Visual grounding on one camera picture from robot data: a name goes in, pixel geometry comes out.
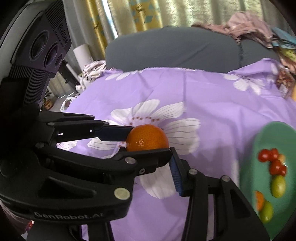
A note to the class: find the beige round fruit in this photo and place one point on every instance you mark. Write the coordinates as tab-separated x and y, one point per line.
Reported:
282	158

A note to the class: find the pink crumpled cloth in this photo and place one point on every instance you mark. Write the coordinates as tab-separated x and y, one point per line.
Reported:
243	24

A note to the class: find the patterned white cloth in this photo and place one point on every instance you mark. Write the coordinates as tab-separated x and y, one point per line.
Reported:
89	74

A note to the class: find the clear box of dates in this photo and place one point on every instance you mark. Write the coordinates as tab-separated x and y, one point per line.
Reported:
285	82

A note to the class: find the grey sofa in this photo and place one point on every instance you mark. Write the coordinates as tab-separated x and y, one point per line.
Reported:
186	47

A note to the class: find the green fruit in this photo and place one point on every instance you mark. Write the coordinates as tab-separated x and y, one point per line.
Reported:
278	186
266	214

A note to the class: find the yellow green curtain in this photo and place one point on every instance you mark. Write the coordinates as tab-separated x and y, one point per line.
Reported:
96	23

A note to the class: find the pile of folded clothes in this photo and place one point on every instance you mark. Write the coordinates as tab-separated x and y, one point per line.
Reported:
284	44

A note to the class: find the green fruit back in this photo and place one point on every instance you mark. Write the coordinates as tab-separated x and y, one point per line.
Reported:
266	214

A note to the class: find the white paper roll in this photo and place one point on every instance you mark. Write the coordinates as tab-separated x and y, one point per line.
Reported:
83	55

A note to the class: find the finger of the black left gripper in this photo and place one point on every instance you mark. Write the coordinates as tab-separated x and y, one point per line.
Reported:
115	159
58	127

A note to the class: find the orange mandarin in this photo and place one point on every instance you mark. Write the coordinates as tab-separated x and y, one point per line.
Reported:
146	137
260	200

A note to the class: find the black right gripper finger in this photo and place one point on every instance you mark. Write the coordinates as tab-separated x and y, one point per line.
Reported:
234	217

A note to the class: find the red cherry tomato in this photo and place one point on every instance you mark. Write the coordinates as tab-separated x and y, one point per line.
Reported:
273	154

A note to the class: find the green fruit front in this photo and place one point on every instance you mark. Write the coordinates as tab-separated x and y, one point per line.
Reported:
278	186

